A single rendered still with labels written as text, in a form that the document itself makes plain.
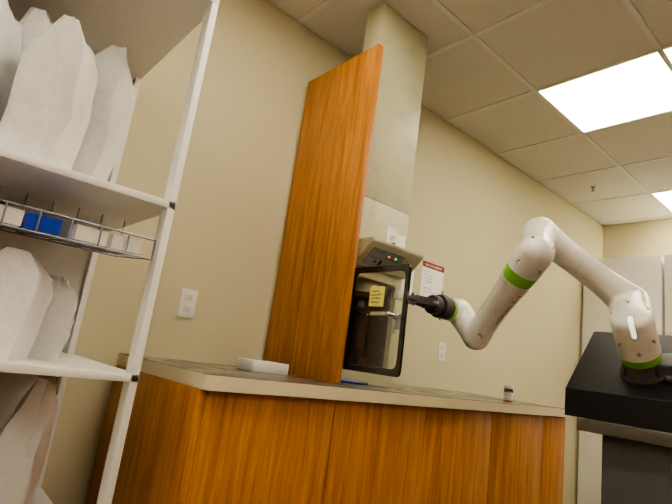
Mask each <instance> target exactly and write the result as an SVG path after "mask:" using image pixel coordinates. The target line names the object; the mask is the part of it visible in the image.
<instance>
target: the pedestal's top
mask: <svg viewBox="0 0 672 504"><path fill-rule="evenodd" d="M577 430H581V431H586V432H591V433H596V434H602V435H607V436H612V437H618V438H623V439H628V440H633V441H639V442H644V443H649V444H655V445H660V446H665V447H670V448H672V433H669V432H663V431H657V430H651V429H645V428H639V427H634V426H628V425H622V424H616V423H610V422H604V421H598V420H592V419H586V418H577Z"/></svg>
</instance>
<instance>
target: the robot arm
mask: <svg viewBox="0 0 672 504"><path fill-rule="evenodd" d="M552 262H553V263H555V264H556V265H558V266H559V267H561V268H562V269H564V270H565V271H566V272H568V273H569V274H570V275H572V276H573V277H574V278H576V279H577V280H578V281H579V282H581V283H582V284H583V285H584V286H586V287H587V288H588V289H589V290H590V291H591V292H593V293H594V294H595V295H596V296H597V297H598V298H599V299H600V300H601V301H602V302H603V303H604V304H605V305H606V306H607V307H608V308H609V309H610V325H611V329H612V333H613V337H614V340H615V344H616V348H617V351H618V355H619V357H620V358H621V360H622V365H621V367H620V374H621V376H622V378H623V379H624V380H625V381H626V382H628V383H630V384H633V385H637V386H653V385H657V384H660V383H662V382H664V381H667V382H669V383H670V384H672V353H662V349H661V345H660V341H659V337H658V333H657V329H656V324H655V319H654V315H653V310H652V305H651V300H650V297H649V295H648V294H647V292H646V291H645V290H643V289H642V288H640V287H638V286H637V285H635V284H633V283H631V282H630V281H628V280H626V279H625V278H623V277H621V276H620V275H618V274H617V273H615V272H613V271H612V270H610V269H609V268H607V267H606V266H605V265H603V264H602V263H600V262H599V261H598V260H596V259H595V258H593V257H592V256H591V255H590V254H588V253H587V252H586V251H585V250H583V249H582V248H581V247H580V246H578V245H577V244H576V243H575V242H574V241H573V240H572V239H570V238H569V237H568V236H567V235H566V234H565V233H564V232H563V231H562V230H561V229H560V228H559V227H558V226H557V225H556V224H555V223H554V222H553V221H551V220H550V219H548V218H545V217H535V218H532V219H530V220H529V221H528V222H527V223H526V224H525V225H524V227H523V229H522V238H521V241H520V243H519V245H518V246H517V248H516V250H515V251H514V253H513V254H512V256H511V257H510V259H509V261H508V262H507V264H506V266H505V268H504V269H503V270H502V272H501V274H500V276H499V278H498V280H497V282H496V284H495V286H494V287H493V289H492V291H491V292H490V294H489V296H488V297H487V299H486V300H485V302H484V303H483V305H482V306H481V308H480V309H479V310H478V312H477V314H476V313H475V312H474V310H473V308H472V307H471V305H470V304H469V302H467V301H466V300H464V299H461V298H457V299H455V298H450V297H447V296H446V295H444V291H441V295H439V294H438V295H430V296H428V297H425V296H420V295H414V293H411V294H409V301H408V304H411V305H413V306H415V305H417V306H420V307H421V308H424V309H425V311H426V312H427V313H429V314H431V315H432V316H433V317H436V318H439V321H441V319H443V320H447V321H449V322H450V323H451V324H452V325H453V327H454V328H455V329H456V330H457V332H458V334H459V335H460V337H461V339H462V341H463V342H464V344H465V345H466V346H467V347H468V348H470V349H472V350H481V349H483V348H485V347H486V346H487V345H488V344H489V342H490V340H491V338H492V336H493V334H494V333H495V331H496V329H497V328H498V327H499V325H500V324H501V322H502V321H503V320H504V318H505V317H506V316H507V314H508V313H509V312H510V311H511V309H512V308H513V307H514V306H515V305H516V304H517V303H518V301H519V300H520V299H521V298H522V297H523V296H524V295H525V294H526V293H527V292H528V291H529V290H530V288H531V287H532V286H533V285H534V284H535V283H536V282H537V280H538V279H539V278H540V277H541V276H542V275H543V273H544V272H545V271H546V270H547V268H548V267H549V266H550V265H551V263H552Z"/></svg>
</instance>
